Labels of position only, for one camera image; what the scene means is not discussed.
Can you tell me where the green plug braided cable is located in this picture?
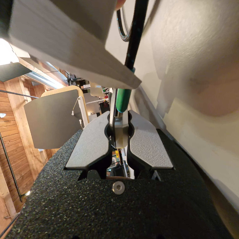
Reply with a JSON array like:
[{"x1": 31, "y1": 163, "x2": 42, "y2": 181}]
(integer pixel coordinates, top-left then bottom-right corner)
[{"x1": 114, "y1": 0, "x2": 150, "y2": 113}]

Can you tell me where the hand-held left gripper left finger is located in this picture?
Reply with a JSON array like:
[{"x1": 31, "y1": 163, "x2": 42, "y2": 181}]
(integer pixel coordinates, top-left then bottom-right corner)
[{"x1": 65, "y1": 111, "x2": 112, "y2": 179}]

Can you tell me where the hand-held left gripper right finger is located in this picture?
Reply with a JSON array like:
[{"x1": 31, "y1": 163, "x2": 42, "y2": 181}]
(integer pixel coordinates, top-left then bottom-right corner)
[{"x1": 127, "y1": 110, "x2": 174, "y2": 179}]

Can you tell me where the white studio light panel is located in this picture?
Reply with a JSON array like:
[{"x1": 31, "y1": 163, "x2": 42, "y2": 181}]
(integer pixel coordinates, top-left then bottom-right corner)
[{"x1": 0, "y1": 38, "x2": 31, "y2": 82}]

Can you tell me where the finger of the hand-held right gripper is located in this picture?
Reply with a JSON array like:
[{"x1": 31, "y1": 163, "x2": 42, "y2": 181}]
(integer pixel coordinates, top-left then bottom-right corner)
[{"x1": 8, "y1": 0, "x2": 143, "y2": 90}]

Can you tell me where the silver ceiling duct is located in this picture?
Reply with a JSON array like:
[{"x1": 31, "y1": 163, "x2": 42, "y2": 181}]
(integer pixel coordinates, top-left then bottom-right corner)
[{"x1": 24, "y1": 62, "x2": 68, "y2": 90}]

